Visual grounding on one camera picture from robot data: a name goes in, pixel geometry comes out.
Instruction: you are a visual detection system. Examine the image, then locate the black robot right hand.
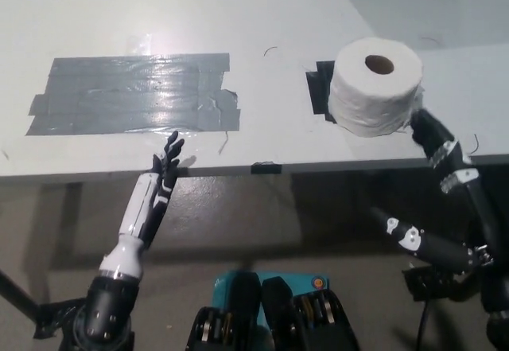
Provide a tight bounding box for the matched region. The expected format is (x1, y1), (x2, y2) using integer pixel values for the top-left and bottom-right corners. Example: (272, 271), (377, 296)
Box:
(371, 106), (509, 318)

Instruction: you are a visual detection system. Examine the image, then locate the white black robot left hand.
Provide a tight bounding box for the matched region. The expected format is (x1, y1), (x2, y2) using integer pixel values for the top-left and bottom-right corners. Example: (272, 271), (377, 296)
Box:
(98, 130), (186, 281)

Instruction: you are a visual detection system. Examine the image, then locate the white toilet paper roll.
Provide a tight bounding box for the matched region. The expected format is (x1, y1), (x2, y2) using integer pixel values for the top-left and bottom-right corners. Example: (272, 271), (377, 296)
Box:
(328, 37), (425, 139)

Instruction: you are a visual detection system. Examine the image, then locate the black teal robot torso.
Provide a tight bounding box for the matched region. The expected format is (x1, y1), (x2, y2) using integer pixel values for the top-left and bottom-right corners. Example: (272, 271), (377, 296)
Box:
(190, 271), (363, 351)

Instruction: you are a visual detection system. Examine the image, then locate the black table leg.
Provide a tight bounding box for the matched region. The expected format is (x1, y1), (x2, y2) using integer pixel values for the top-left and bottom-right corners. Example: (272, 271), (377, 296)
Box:
(0, 269), (41, 325)

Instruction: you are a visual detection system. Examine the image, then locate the black tape patch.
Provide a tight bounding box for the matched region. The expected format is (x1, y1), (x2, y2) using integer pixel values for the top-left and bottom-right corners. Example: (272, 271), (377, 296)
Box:
(305, 60), (340, 123)

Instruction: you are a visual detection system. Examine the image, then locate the grey duct tape patch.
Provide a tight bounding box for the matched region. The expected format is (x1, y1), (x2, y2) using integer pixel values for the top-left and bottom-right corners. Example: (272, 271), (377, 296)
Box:
(24, 52), (243, 136)

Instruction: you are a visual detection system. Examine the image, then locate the black cable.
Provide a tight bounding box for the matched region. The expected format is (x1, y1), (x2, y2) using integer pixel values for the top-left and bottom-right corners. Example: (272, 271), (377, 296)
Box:
(415, 298), (433, 351)

